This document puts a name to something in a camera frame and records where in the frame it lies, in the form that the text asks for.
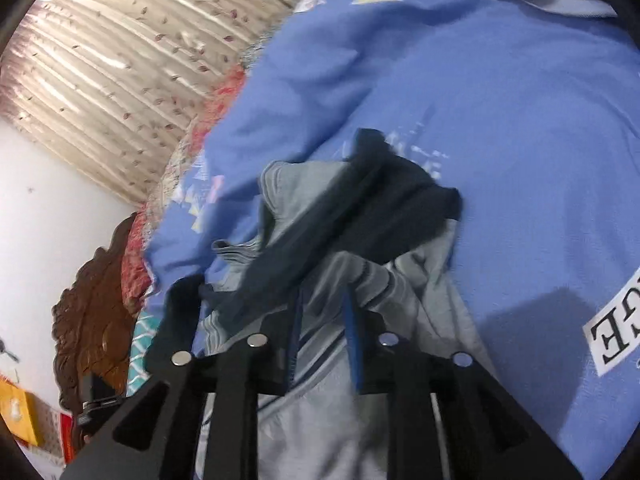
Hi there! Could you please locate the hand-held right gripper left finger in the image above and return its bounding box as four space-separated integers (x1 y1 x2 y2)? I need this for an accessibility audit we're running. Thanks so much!
60 290 303 480

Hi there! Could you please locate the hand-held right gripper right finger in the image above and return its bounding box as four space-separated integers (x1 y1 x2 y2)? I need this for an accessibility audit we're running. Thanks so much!
345 282 583 480

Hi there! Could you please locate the grey jacket with black trim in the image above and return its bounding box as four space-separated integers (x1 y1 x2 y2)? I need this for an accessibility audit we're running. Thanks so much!
145 127 496 480

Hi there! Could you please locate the teal patterned cloth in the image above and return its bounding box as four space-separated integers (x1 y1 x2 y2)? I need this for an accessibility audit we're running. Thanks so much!
125 305 166 396

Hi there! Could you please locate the brown carved wooden headboard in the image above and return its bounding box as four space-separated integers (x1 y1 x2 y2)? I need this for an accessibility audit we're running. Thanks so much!
52 212 141 411

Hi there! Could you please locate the red box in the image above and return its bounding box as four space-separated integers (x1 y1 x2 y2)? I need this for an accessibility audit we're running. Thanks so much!
59 410 77 463

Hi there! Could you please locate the blue printed bed sheet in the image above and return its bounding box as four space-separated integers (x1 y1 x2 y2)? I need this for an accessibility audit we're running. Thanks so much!
142 0 640 480

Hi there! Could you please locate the yellow box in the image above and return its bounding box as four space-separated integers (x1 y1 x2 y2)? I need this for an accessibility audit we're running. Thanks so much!
0 377 38 446

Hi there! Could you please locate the beige floral curtain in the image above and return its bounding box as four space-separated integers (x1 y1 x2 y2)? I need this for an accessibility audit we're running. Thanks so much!
0 0 346 206

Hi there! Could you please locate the black strap with buckle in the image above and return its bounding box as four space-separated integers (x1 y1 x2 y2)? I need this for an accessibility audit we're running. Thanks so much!
75 372 128 443

